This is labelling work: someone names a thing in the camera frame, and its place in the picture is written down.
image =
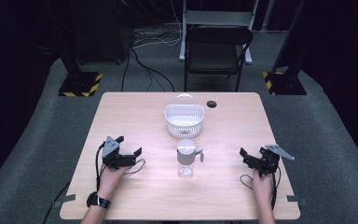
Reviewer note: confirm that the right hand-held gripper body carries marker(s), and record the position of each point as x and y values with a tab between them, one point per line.
265	161

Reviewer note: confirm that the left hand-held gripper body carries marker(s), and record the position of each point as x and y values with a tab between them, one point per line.
115	158

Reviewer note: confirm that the person's left hand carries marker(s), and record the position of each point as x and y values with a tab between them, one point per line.
111	181

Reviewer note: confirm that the person's right hand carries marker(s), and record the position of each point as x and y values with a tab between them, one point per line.
262	186

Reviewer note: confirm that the black wristwatch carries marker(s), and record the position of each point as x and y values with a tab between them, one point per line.
98	201

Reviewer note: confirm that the glass pitcher with grey lid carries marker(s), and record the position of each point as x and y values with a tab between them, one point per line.
187	157

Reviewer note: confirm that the white plastic basket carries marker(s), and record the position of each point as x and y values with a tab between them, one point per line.
184	119

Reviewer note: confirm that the black table grommet hole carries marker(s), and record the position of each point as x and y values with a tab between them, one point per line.
211	104

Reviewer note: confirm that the black stand with striped base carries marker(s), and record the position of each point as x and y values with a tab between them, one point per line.
80	82
284	81

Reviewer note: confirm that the black folding chair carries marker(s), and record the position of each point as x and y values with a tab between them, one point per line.
217	53

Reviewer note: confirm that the grey table edge bracket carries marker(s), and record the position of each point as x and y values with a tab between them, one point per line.
296	199
63	199

